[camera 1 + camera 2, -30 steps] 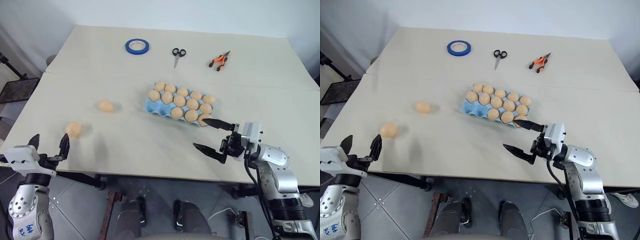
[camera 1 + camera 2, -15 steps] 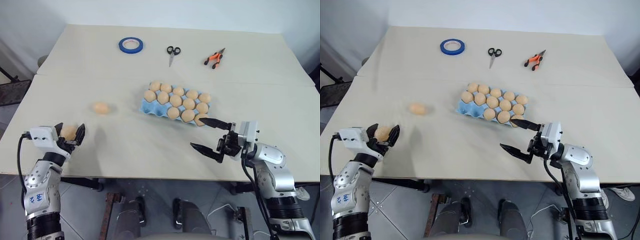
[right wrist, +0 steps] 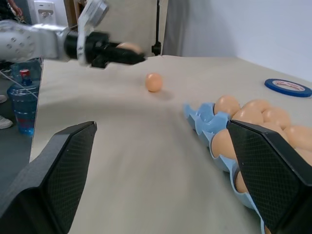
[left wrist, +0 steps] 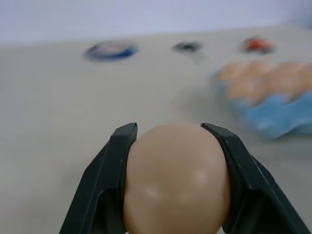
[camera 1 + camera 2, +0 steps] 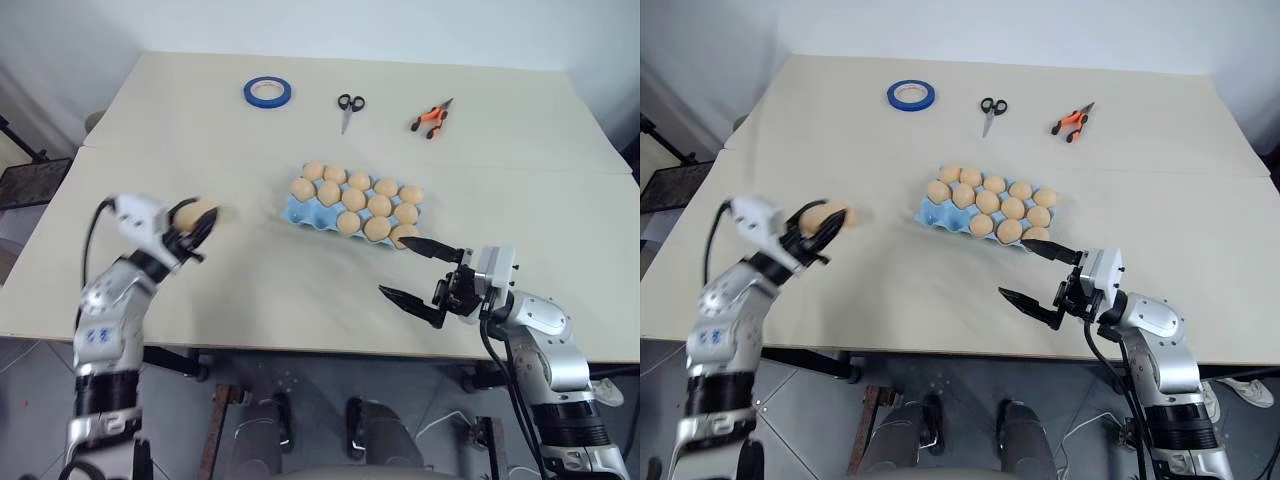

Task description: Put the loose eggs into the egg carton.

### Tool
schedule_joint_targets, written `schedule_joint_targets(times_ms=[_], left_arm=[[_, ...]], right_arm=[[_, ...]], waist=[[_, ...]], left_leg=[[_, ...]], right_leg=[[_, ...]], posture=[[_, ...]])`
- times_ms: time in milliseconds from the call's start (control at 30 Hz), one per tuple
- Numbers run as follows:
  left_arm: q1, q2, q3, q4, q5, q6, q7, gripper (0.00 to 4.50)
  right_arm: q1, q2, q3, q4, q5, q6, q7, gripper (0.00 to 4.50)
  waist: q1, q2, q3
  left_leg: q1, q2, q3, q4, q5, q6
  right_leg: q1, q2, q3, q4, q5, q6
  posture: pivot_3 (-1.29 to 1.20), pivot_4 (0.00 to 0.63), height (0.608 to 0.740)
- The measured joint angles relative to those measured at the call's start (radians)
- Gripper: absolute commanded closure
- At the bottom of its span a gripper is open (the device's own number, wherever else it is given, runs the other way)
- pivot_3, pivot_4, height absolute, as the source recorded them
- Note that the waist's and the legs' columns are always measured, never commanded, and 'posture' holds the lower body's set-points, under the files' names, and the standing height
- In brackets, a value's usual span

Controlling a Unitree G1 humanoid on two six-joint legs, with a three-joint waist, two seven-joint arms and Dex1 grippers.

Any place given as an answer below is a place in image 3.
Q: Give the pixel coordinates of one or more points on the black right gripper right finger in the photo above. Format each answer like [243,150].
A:
[268,170]

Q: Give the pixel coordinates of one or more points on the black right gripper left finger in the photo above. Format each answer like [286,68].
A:
[48,175]

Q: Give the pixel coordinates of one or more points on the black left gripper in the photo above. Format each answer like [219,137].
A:
[97,48]

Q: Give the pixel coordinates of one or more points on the brown egg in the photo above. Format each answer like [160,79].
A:
[306,154]
[130,46]
[241,184]
[223,143]
[301,136]
[154,82]
[278,118]
[226,106]
[253,111]

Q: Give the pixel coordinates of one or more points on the light blue egg carton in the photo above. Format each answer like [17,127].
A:
[207,119]

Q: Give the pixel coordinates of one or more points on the black stand pole with clamp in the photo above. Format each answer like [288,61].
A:
[157,24]

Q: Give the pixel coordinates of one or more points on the white shoe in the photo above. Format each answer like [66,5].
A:
[5,122]
[2,98]

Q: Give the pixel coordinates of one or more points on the blue water jug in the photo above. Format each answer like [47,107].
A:
[23,109]

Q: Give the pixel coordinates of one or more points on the white water dispenser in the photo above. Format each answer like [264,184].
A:
[45,12]

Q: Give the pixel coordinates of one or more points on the blue adhesive tape roll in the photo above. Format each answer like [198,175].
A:
[287,84]

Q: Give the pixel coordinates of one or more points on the person in dark patterned clothing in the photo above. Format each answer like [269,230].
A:
[8,6]

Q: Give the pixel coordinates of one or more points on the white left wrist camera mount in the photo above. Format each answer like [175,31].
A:
[93,12]

